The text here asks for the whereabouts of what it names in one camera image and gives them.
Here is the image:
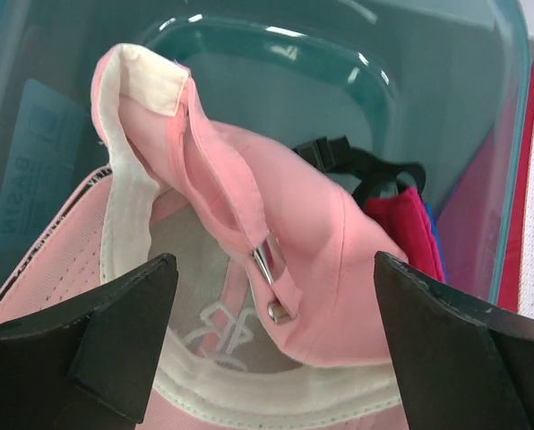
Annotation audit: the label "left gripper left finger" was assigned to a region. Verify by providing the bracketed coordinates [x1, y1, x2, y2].
[0, 253, 179, 425]

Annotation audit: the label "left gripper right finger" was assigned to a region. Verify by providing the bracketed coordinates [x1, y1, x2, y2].
[375, 252, 534, 430]

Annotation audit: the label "magenta cap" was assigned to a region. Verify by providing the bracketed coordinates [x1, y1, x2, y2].
[363, 186, 442, 281]

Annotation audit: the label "teal plastic bin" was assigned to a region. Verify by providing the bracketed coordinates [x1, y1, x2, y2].
[0, 1, 530, 302]

